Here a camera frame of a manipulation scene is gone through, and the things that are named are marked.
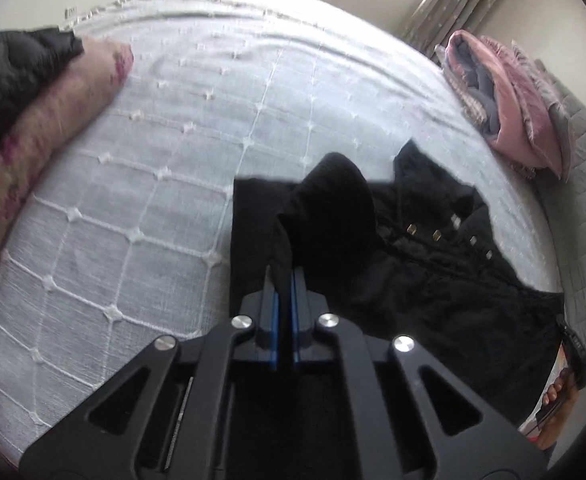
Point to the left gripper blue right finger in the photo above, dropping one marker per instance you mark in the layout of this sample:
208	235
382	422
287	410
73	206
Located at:
306	307

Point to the grey patterned curtain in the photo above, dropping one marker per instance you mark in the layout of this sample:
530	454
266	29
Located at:
433	21

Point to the black quilted jacket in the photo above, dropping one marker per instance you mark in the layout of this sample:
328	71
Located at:
414	255

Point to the person's right hand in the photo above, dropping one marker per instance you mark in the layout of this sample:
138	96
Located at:
561	396

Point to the white grid-pattern bedspread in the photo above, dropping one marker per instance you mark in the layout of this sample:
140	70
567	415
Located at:
126	236

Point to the dark fuzzy garment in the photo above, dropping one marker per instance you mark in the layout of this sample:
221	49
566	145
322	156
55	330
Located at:
29	61

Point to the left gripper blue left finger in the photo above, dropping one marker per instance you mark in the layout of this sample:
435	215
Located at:
263	308

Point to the floral pink pillow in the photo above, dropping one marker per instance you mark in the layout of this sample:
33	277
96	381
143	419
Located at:
62	110

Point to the grey quilted headboard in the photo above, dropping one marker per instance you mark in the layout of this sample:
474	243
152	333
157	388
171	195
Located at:
565	207

